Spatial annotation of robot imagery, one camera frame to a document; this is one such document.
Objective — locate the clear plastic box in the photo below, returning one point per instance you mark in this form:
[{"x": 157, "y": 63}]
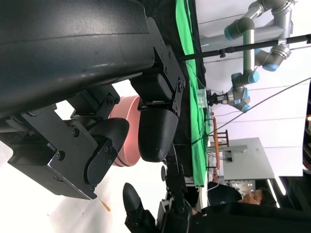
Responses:
[{"x": 201, "y": 98}]

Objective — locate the small orange scrap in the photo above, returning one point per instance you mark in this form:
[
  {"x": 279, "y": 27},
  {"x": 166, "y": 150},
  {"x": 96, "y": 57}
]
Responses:
[{"x": 105, "y": 205}]

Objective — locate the grey metal cabinet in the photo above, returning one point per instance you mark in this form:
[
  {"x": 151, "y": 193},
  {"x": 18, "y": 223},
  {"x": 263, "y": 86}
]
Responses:
[{"x": 250, "y": 160}]

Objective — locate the pink bowl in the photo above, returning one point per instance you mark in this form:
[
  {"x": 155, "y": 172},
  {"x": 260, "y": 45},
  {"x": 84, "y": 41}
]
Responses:
[{"x": 131, "y": 145}]

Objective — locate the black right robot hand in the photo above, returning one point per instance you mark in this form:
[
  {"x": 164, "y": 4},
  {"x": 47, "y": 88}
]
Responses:
[{"x": 175, "y": 218}]

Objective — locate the black laptop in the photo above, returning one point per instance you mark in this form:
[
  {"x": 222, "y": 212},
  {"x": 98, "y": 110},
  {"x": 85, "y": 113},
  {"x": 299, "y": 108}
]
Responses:
[{"x": 223, "y": 194}]

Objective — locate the green cloth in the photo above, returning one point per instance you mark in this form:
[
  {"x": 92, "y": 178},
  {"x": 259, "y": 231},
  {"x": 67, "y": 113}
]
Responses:
[{"x": 187, "y": 29}]

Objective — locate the black boom pole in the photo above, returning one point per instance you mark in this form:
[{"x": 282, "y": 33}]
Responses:
[{"x": 233, "y": 49}]

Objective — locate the brown wooden stool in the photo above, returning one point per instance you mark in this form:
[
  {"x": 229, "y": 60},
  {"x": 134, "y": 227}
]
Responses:
[{"x": 215, "y": 140}]

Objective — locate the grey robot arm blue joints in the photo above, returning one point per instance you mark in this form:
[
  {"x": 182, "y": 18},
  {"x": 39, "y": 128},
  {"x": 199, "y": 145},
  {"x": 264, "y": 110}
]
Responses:
[{"x": 249, "y": 48}]

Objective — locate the small black parallel gripper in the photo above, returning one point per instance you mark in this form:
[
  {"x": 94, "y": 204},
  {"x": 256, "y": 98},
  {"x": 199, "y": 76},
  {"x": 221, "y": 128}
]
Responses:
[{"x": 217, "y": 98}]

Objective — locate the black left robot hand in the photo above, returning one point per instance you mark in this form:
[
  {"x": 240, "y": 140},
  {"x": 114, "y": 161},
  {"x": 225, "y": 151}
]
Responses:
[{"x": 73, "y": 48}]

